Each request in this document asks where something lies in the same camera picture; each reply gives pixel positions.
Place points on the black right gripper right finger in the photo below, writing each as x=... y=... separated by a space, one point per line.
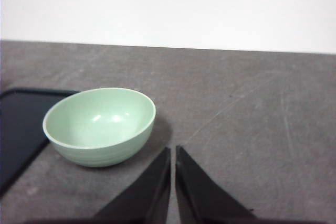
x=202 y=200

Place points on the dark navy rectangular tray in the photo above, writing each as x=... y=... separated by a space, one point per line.
x=22 y=130

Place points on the light green ceramic bowl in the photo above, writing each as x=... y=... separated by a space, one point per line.
x=102 y=127

